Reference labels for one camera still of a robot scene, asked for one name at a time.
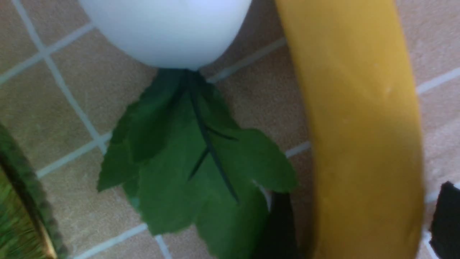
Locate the yellow banana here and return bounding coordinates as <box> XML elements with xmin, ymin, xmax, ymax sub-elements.
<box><xmin>276</xmin><ymin>0</ymin><xmax>425</xmax><ymax>259</ymax></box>

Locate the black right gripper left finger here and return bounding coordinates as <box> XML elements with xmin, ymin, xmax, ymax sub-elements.
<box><xmin>252</xmin><ymin>192</ymin><xmax>299</xmax><ymax>259</ymax></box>

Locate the green glass leaf plate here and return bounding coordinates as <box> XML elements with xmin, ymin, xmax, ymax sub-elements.
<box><xmin>0</xmin><ymin>125</ymin><xmax>69</xmax><ymax>259</ymax></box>

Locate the white radish with green leaves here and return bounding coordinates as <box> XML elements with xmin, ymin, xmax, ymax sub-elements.
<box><xmin>79</xmin><ymin>0</ymin><xmax>298</xmax><ymax>259</ymax></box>

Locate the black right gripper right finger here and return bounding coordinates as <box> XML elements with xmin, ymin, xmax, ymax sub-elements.
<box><xmin>430</xmin><ymin>181</ymin><xmax>460</xmax><ymax>259</ymax></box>

